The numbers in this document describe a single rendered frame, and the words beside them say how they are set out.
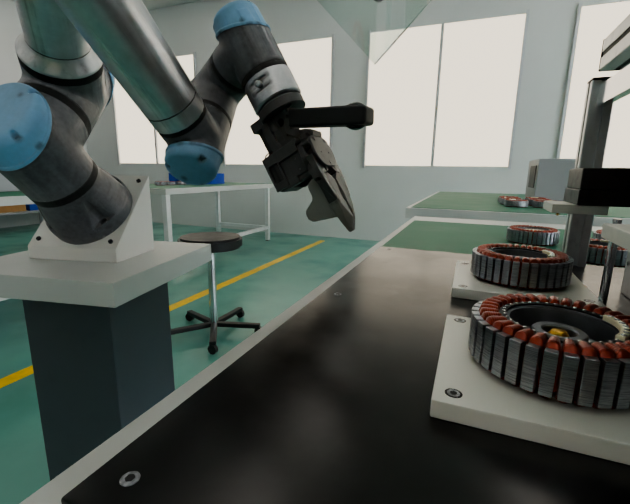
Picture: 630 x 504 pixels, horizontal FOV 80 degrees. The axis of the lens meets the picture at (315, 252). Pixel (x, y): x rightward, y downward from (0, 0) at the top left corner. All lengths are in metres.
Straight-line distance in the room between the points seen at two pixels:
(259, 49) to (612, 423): 0.55
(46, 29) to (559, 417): 0.71
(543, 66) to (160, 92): 4.85
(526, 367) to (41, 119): 0.65
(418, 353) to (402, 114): 4.86
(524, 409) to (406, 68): 5.06
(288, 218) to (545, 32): 3.73
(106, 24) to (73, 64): 0.25
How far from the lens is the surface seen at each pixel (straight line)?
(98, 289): 0.65
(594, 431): 0.26
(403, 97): 5.16
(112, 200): 0.77
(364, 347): 0.33
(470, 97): 5.08
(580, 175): 0.51
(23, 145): 0.68
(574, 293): 0.52
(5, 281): 0.77
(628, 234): 0.28
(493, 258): 0.50
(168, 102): 0.53
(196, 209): 6.53
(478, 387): 0.27
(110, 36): 0.50
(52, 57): 0.74
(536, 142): 5.06
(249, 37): 0.61
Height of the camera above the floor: 0.91
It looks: 12 degrees down
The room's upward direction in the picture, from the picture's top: 1 degrees clockwise
